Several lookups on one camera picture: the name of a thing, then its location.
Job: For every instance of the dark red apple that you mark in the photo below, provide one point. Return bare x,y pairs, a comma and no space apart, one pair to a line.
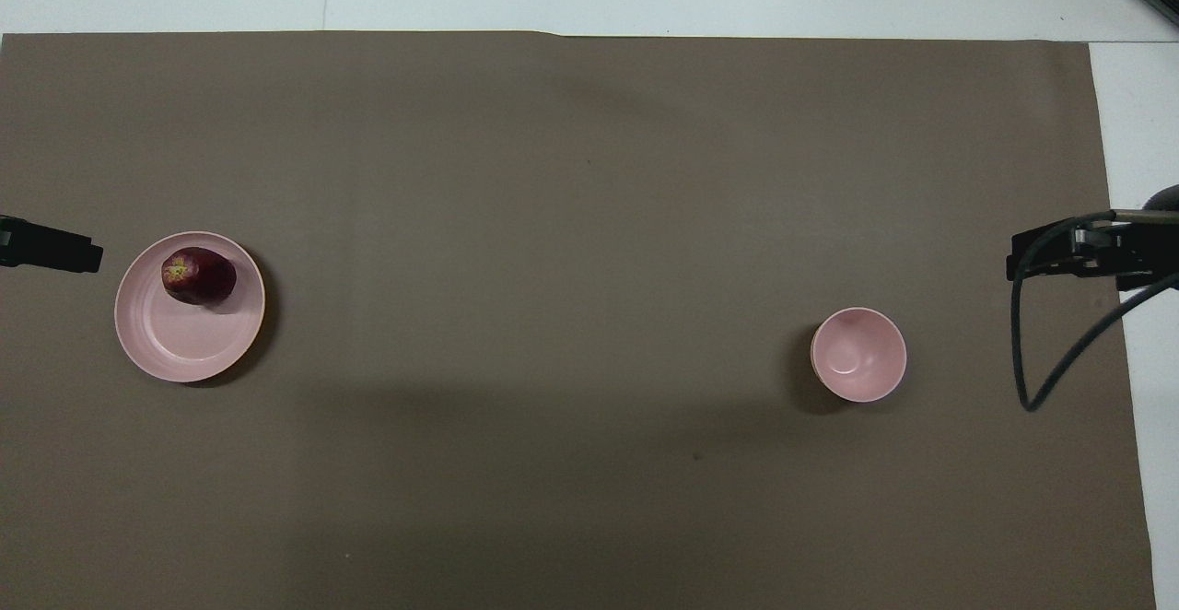
203,278

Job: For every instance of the pink plate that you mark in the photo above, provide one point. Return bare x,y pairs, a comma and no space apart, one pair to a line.
184,343

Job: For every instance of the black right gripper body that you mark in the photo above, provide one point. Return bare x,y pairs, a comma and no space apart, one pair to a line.
1142,246

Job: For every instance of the brown table mat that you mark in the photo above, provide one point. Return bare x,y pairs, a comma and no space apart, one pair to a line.
571,315

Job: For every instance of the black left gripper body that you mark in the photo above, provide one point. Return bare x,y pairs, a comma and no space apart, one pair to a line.
20,246

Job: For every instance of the pink bowl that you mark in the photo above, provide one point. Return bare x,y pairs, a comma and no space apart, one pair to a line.
861,361

